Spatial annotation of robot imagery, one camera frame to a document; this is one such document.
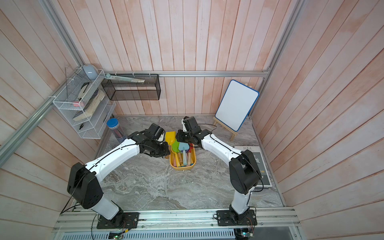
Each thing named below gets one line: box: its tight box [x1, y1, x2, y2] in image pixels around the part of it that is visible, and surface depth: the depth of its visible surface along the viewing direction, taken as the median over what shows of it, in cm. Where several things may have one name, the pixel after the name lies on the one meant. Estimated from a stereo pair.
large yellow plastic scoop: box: [174, 152, 181, 167], surface depth 92 cm
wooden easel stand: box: [212, 117, 238, 141], surface depth 106 cm
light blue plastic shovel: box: [178, 142, 190, 166], surface depth 97 cm
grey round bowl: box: [82, 63, 99, 81], surface depth 84 cm
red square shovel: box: [187, 143, 194, 166], surface depth 95 cm
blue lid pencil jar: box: [106, 118, 128, 144], surface depth 95 cm
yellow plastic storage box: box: [169, 144, 197, 171], surface depth 91 cm
